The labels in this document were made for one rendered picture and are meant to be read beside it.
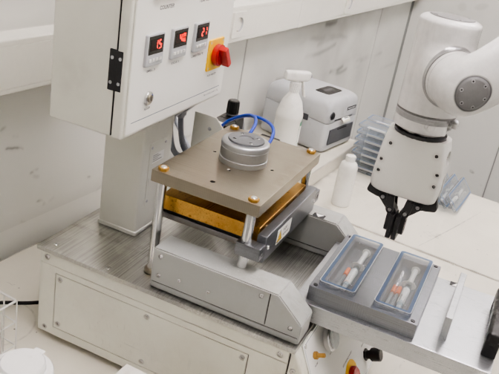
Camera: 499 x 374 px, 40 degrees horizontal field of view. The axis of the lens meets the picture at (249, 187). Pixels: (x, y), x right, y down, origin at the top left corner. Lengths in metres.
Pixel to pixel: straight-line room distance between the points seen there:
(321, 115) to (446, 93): 1.21
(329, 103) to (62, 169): 0.87
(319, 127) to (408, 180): 1.09
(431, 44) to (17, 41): 0.71
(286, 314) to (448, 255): 0.87
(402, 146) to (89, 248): 0.53
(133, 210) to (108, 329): 0.20
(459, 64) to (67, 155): 0.92
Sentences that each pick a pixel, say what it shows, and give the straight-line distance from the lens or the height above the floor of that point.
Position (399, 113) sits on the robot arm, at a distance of 0.99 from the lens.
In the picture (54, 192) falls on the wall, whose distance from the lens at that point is 1.56.
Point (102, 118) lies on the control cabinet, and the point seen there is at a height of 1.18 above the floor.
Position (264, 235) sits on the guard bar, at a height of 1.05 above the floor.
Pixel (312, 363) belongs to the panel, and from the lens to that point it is 1.07.
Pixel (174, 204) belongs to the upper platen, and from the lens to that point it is 1.09.
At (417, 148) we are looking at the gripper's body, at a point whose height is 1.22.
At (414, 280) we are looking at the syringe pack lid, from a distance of 1.11.
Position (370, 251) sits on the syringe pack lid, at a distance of 1.16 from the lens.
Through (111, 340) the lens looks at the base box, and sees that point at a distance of 1.19.
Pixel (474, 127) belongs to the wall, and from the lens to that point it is 3.60.
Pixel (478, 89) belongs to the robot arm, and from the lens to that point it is 0.90.
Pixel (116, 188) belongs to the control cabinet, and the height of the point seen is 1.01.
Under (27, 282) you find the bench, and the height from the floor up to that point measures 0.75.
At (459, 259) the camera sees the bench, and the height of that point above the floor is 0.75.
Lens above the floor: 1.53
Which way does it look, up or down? 24 degrees down
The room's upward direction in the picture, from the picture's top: 10 degrees clockwise
